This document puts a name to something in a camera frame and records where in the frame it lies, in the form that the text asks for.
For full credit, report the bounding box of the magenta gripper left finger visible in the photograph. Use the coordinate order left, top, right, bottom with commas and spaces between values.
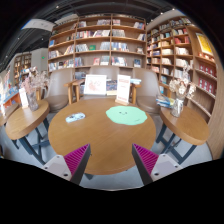
42, 143, 92, 186

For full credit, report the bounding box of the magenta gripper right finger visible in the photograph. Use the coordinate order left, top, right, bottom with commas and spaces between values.
131, 143, 183, 186

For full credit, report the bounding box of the white patterned computer mouse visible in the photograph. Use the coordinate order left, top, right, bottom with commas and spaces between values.
65, 112, 85, 123

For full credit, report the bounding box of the green smiley mouse pad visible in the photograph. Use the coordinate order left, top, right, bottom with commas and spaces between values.
106, 106, 147, 126

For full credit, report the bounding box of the right wooden side table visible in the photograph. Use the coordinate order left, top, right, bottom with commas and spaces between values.
156, 106, 210, 164

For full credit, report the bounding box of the wooden side table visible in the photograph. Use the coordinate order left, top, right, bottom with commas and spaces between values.
5, 100, 50, 165
156, 106, 210, 164

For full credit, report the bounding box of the round wooden centre table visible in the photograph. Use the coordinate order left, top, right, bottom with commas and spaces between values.
48, 98, 156, 175

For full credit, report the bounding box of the left wooden side table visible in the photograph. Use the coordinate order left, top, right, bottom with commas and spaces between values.
5, 100, 50, 165

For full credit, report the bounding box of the stack of books on chair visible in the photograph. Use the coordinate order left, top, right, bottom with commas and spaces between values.
156, 95, 174, 108

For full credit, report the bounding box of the right grey armchair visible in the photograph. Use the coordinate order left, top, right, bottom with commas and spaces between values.
131, 67, 162, 115

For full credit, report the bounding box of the left grey armchair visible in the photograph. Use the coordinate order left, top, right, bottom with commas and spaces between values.
45, 68, 73, 112

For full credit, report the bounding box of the white framed picture sign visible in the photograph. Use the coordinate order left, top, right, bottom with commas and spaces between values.
84, 75, 107, 95

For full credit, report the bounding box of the right glass flower vase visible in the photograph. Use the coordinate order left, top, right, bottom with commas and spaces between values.
169, 66, 196, 117

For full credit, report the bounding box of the glass flower vase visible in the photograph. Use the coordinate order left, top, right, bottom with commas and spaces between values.
169, 66, 196, 117
20, 67, 49, 111

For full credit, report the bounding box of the white and red standing sign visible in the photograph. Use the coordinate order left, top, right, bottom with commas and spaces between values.
116, 75, 130, 105

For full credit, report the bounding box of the small white card sign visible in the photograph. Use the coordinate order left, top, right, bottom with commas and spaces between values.
19, 88, 29, 109

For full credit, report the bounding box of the left glass flower vase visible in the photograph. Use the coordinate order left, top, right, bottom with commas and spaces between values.
20, 67, 49, 111

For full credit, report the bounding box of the far left wooden bookshelf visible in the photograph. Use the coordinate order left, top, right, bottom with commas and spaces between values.
14, 53, 32, 86

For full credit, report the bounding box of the large wooden back bookshelf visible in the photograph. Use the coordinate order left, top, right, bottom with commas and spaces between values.
48, 13, 146, 74

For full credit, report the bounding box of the right wooden bookshelf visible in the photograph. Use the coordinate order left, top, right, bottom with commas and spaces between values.
147, 10, 217, 121

